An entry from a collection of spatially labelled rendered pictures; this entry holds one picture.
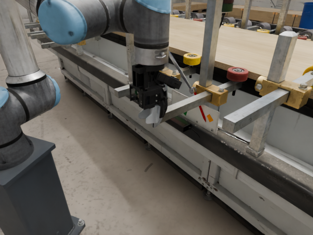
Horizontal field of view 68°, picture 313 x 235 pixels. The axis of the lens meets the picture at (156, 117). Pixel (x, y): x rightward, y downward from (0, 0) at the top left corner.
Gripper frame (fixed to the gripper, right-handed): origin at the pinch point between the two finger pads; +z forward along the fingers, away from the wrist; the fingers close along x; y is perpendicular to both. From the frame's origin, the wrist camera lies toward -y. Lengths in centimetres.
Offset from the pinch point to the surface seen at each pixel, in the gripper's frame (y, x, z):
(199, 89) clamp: -24.7, -4.6, -3.6
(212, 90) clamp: -25.0, 1.0, -5.0
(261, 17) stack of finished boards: -613, -308, 41
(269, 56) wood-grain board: -71, -3, -9
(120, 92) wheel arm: -1.1, -23.5, -1.6
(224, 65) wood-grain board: -45.5, -9.8, -7.9
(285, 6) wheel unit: -134, -31, -26
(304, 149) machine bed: -48, 30, 15
